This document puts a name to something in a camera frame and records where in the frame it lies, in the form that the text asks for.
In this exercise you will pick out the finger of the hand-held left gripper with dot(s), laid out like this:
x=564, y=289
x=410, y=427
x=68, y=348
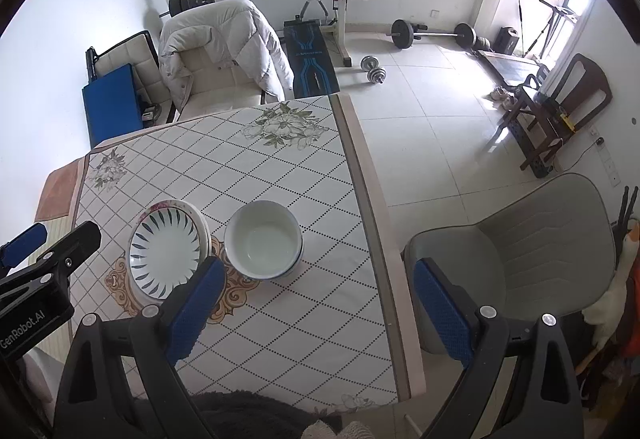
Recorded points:
x=22, y=243
x=75, y=246

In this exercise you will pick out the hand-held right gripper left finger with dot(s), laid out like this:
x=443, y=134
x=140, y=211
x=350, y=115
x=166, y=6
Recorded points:
x=195, y=314

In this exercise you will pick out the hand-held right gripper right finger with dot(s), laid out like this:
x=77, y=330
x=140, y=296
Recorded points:
x=440, y=314

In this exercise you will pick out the white plate blue leaf stripes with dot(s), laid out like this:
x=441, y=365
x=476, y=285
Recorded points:
x=162, y=256

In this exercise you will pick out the white plate pink flowers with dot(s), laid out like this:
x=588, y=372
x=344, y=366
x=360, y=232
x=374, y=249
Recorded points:
x=202, y=231

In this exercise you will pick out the plain white bowl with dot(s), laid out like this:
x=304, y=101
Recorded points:
x=286, y=274

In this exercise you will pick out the white bowl dark rim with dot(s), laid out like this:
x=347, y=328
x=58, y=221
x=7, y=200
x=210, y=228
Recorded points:
x=260, y=239

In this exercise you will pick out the white bowl teal band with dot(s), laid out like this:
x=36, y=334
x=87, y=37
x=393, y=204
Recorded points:
x=296, y=263

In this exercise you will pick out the floral checked tablecloth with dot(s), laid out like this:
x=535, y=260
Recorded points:
x=300, y=319

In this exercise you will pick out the grey shell chair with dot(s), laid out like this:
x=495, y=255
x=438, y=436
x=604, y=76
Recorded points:
x=530, y=249

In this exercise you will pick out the blue folder on chair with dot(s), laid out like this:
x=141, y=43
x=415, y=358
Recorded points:
x=112, y=104

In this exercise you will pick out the white goose plush toy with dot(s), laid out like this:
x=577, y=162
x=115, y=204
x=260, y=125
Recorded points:
x=607, y=304

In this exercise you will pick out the cream upholstered chair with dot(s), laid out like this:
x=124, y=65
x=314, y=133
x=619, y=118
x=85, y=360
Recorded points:
x=215, y=91

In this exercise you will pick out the pair of slippers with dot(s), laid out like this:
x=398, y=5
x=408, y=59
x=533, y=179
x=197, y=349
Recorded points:
x=502, y=96

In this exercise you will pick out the white power strip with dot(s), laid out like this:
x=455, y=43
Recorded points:
x=610, y=164

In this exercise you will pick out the yellow tool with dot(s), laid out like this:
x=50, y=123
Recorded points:
x=565, y=119

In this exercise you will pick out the chrome dumbbell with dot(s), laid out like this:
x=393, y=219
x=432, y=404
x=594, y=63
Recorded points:
x=371, y=64
x=377, y=76

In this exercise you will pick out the white puffer jacket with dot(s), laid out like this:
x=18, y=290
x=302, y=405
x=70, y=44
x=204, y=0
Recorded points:
x=235, y=39

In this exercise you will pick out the dark wooden chair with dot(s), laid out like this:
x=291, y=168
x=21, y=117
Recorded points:
x=585, y=86

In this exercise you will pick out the black blue weight bench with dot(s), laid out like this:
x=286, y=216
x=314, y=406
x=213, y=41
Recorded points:
x=311, y=59

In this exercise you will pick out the floor barbell black weights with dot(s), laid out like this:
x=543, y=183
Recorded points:
x=402, y=35

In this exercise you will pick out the black speaker box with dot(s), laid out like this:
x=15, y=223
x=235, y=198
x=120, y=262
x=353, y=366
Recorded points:
x=507, y=40

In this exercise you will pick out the black metal stand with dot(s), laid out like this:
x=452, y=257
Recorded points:
x=552, y=19

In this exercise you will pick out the black resistance band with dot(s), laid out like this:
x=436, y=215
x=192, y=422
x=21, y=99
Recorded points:
x=519, y=4

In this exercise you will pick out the cream padded chair black frame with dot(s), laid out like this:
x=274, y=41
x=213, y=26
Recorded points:
x=127, y=54

